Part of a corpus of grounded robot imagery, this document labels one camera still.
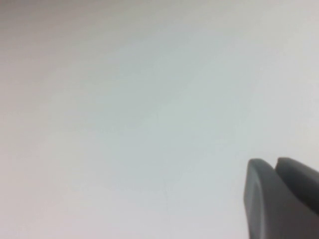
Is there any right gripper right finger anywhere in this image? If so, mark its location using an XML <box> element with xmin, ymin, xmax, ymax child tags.
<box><xmin>275</xmin><ymin>156</ymin><xmax>319</xmax><ymax>215</ymax></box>

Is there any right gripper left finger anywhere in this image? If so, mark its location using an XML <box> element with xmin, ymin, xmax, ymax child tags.
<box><xmin>243</xmin><ymin>158</ymin><xmax>319</xmax><ymax>239</ymax></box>

